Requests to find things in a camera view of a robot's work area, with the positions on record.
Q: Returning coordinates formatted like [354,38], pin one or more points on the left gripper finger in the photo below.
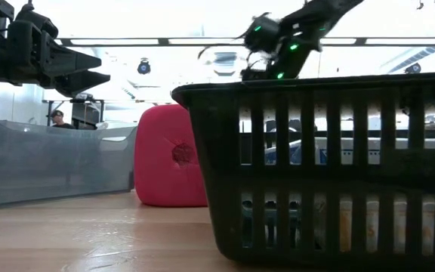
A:
[78,85]
[70,62]

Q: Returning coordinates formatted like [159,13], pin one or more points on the grey translucent bin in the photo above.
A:
[51,162]

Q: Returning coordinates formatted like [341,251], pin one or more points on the pink foam die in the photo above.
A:
[157,158]

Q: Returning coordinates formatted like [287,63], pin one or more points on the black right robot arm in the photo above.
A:
[315,22]

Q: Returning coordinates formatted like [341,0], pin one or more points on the ceiling air vent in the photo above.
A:
[225,60]

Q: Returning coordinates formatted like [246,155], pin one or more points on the person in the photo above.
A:
[60,122]

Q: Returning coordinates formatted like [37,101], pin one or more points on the black ceiling spotlight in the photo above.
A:
[414,68]
[144,67]

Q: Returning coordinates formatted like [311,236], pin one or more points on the black slotted basket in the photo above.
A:
[217,132]

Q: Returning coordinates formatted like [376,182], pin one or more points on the white blue small box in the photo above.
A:
[295,155]

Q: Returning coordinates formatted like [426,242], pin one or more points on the ceiling light bar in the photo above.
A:
[163,41]

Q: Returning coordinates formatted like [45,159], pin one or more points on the white background counter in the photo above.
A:
[373,151]

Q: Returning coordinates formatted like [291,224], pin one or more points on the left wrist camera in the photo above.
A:
[36,19]

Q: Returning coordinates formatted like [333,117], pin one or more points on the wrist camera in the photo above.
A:
[36,19]
[263,36]

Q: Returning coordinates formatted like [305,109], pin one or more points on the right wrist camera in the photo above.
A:
[263,36]

